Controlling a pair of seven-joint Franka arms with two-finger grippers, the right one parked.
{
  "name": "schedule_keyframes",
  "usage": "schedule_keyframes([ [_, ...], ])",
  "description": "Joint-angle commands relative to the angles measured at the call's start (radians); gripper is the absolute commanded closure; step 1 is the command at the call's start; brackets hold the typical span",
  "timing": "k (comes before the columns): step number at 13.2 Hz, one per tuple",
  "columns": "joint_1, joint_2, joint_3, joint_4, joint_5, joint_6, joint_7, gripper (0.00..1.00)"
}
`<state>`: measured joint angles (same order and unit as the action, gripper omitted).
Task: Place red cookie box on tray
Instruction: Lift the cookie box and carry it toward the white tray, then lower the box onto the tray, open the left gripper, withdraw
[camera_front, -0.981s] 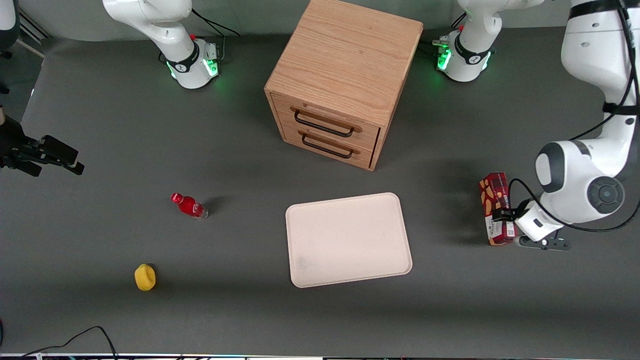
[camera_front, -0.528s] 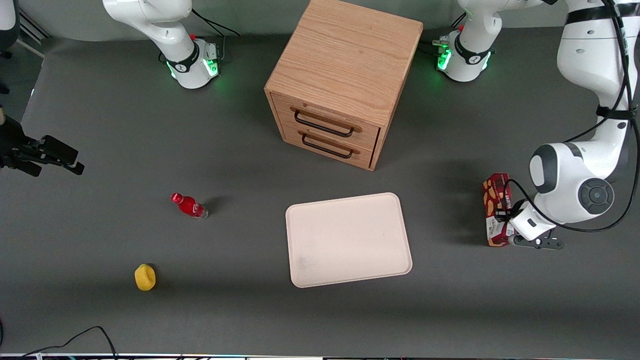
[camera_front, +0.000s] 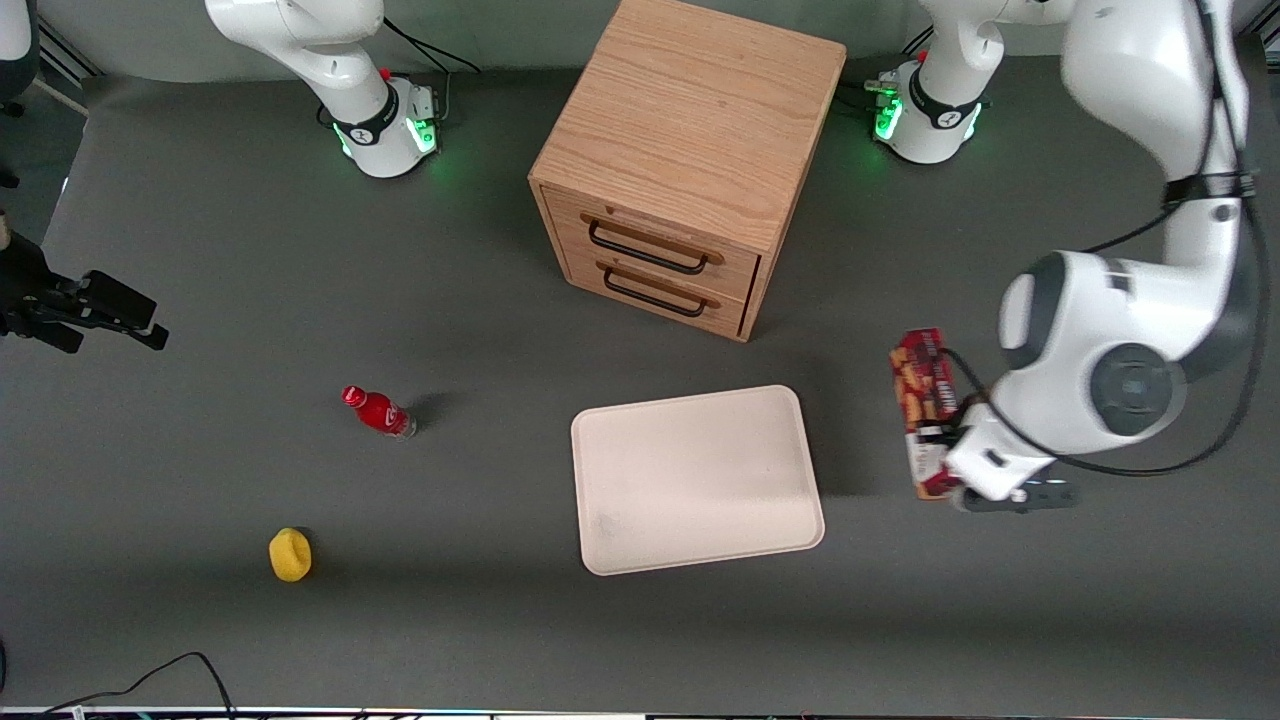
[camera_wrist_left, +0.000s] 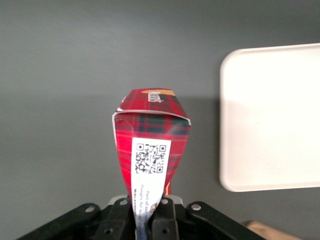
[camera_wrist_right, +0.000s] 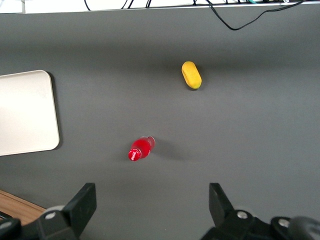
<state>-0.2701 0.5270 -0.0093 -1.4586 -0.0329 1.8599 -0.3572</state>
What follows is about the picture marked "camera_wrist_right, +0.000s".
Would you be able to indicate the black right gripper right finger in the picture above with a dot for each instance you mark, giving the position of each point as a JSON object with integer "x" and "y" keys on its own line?
{"x": 225, "y": 217}

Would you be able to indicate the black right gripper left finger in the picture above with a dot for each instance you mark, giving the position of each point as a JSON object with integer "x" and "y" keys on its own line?
{"x": 77, "y": 210}

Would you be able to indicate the cream rectangular tray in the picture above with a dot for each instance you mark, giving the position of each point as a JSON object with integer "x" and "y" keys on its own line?
{"x": 27, "y": 112}

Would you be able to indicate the wooden drawer cabinet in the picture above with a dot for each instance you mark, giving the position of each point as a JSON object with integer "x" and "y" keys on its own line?
{"x": 17, "y": 205}

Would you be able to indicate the small red bottle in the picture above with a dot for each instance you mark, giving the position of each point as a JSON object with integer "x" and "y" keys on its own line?
{"x": 141, "y": 148}

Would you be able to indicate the yellow sponge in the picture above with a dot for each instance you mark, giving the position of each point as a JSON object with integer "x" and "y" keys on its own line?
{"x": 191, "y": 75}

